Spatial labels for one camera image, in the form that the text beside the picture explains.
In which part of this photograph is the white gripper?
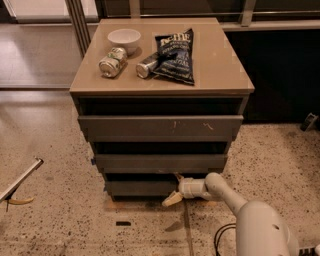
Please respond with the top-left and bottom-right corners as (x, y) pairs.
(162, 173), (207, 207)

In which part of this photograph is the grey bottom drawer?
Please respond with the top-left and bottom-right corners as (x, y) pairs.
(105, 181), (177, 197)

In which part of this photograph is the grey drawer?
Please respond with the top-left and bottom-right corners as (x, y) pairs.
(78, 115), (243, 142)
(105, 181), (177, 197)
(95, 154), (227, 174)

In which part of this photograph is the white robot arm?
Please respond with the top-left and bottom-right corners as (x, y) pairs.
(162, 173), (299, 256)

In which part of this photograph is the grey top drawer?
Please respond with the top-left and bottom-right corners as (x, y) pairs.
(78, 115), (243, 142)

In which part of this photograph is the grey middle drawer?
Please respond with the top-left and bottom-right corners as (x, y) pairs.
(95, 154), (227, 174)

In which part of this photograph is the grey drawer cabinet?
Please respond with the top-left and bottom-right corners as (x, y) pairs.
(68, 17), (256, 203)

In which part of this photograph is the dark silver can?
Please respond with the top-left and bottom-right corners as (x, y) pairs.
(136, 52), (159, 79)

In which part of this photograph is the black kettle chips bag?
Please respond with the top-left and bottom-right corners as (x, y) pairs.
(154, 28), (194, 85)

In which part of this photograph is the grey power strip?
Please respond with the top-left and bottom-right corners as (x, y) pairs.
(298, 247), (316, 256)

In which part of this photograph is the green soda can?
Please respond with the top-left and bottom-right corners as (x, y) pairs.
(99, 47), (127, 78)

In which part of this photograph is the white bowl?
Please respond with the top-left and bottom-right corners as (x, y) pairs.
(107, 29), (141, 55)

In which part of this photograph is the yellow curved piece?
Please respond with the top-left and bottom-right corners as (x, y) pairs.
(7, 198), (34, 205)

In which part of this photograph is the metal bar on left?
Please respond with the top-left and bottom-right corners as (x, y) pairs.
(0, 158), (44, 202)

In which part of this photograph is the black cable loop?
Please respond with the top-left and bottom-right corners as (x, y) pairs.
(213, 222), (238, 256)

